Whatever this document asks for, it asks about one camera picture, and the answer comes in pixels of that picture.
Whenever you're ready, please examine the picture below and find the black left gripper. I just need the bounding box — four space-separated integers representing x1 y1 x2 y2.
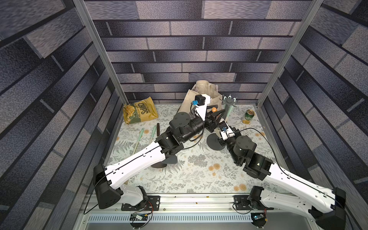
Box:
180 104 224 144

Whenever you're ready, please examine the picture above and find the grey utensil rack stand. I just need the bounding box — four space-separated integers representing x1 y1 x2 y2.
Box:
205 95 236 150

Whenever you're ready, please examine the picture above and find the mint handle cream spatula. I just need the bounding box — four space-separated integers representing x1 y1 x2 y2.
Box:
149 126 157 143

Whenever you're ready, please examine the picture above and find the dark brown handle utensil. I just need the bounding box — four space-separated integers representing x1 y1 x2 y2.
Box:
151 123 167 169

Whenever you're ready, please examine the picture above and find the mint handle cream spoon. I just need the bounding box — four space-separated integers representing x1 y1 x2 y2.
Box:
133 128 145 154

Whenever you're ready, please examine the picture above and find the mint handle cream slotted turner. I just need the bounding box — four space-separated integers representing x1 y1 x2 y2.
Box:
222 95 236 122

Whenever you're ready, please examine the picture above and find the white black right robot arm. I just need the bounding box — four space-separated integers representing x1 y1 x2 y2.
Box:
218 129 347 230

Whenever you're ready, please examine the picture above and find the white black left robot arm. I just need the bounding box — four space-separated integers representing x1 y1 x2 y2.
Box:
93 110 225 209

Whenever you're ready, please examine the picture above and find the beige canvas tote bag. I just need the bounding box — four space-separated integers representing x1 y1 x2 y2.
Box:
178 80 223 113

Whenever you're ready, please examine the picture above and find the green beer can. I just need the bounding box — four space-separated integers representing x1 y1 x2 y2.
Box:
244 109 255 121

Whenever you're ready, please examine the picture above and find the yellow green chips bag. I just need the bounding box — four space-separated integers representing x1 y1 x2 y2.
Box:
123 97 159 125

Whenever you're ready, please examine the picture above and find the right circuit board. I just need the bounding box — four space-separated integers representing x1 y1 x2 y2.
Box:
251 213 267 229

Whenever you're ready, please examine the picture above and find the circuit board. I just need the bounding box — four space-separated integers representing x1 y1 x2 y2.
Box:
251 213 267 229
129 212 150 222

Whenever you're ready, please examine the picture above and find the left circuit board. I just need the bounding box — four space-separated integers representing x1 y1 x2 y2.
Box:
129 212 150 222

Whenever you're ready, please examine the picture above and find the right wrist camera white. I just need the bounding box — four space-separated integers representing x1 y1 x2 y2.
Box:
218 120 235 140

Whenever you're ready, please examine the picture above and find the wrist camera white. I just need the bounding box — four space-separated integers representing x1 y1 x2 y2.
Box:
218 120 235 140
191 94 211 121

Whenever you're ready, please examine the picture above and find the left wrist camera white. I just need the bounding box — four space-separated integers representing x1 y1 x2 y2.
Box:
191 94 211 121

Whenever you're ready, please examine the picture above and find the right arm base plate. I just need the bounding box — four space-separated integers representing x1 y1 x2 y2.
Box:
233 195 252 211

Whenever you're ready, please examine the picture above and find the aluminium rail frame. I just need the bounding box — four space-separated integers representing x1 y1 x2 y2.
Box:
73 193 297 230

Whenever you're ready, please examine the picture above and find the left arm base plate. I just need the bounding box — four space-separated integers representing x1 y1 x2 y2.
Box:
121 195 161 211

